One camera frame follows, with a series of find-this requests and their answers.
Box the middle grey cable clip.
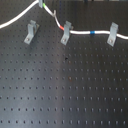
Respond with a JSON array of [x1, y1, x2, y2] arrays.
[[61, 22, 73, 45]]

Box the grey cable clip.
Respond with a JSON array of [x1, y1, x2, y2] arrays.
[[107, 23, 118, 46], [61, 22, 73, 45], [24, 20, 39, 44]]

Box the left grey cable clip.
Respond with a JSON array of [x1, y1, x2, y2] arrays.
[[24, 20, 39, 44]]

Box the right grey cable clip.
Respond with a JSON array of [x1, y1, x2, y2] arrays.
[[107, 23, 118, 46]]

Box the white cable with coloured marks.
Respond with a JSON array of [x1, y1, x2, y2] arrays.
[[0, 0, 128, 39]]

